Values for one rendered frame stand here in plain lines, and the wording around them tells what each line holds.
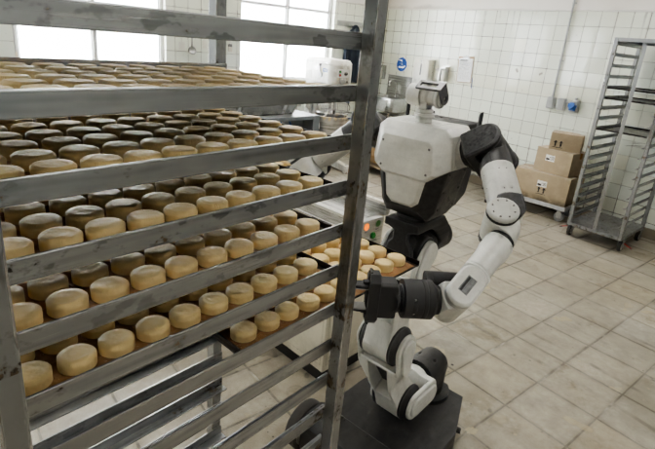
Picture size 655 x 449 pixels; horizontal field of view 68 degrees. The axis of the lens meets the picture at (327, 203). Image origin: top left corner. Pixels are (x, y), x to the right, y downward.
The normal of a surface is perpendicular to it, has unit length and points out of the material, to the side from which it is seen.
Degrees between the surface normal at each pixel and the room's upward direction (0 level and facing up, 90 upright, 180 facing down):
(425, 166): 91
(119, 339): 0
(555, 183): 88
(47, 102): 90
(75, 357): 0
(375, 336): 75
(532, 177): 87
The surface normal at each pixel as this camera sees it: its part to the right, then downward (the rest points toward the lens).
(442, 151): 0.06, 0.25
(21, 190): 0.74, 0.27
